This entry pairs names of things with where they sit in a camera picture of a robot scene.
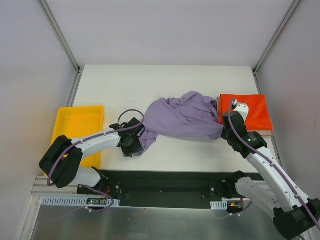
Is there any purple t-shirt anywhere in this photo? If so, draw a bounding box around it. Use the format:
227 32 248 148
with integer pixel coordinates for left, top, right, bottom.
134 91 224 157

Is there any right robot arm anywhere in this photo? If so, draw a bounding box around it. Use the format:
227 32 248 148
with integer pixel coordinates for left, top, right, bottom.
222 110 320 240

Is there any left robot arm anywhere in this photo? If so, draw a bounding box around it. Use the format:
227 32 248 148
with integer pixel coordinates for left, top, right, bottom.
39 117 145 195

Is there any folded orange t-shirt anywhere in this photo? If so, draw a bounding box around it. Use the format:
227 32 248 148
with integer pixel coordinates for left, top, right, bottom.
216 93 274 132

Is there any folded beige t-shirt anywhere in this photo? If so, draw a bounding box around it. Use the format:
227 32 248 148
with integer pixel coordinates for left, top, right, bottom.
216 95 273 138

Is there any yellow plastic tray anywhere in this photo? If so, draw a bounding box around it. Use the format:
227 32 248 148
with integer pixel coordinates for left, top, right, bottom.
43 105 105 177

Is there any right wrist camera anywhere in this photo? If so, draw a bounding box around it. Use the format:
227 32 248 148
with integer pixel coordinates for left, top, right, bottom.
231 99 250 122

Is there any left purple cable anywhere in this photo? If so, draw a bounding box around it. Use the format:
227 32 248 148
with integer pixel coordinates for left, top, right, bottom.
45 108 146 213

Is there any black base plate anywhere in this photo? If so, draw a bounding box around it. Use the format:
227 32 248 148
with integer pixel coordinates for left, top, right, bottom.
76 169 253 209

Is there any right aluminium frame post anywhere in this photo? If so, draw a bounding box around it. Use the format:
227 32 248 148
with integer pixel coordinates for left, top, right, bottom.
251 0 303 75

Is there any aluminium frame post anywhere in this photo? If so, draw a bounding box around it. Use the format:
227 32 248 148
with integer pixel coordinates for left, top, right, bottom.
38 0 84 75
251 0 303 75

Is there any right white cable duct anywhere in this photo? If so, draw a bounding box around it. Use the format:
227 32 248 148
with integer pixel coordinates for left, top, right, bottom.
210 200 228 211

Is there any white cable duct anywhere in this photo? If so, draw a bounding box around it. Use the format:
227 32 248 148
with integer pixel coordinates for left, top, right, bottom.
210 200 228 211
42 196 120 208

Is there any left white cable duct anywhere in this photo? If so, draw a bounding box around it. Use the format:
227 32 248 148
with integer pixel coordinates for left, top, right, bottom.
42 196 120 208

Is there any left aluminium frame post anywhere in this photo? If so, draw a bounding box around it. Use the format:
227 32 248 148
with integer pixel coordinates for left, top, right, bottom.
38 0 84 75

